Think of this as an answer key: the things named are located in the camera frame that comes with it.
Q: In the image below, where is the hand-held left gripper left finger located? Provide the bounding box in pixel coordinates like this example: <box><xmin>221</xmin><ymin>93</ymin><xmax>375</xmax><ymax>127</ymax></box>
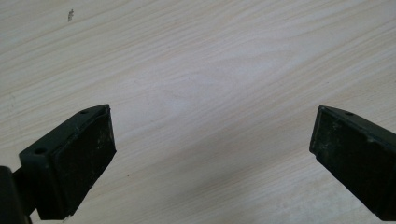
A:
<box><xmin>12</xmin><ymin>104</ymin><xmax>118</xmax><ymax>221</ymax></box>

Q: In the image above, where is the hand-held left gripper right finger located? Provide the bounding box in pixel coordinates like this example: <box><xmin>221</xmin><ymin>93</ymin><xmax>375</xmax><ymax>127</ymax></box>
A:
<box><xmin>308</xmin><ymin>105</ymin><xmax>396</xmax><ymax>222</ymax></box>

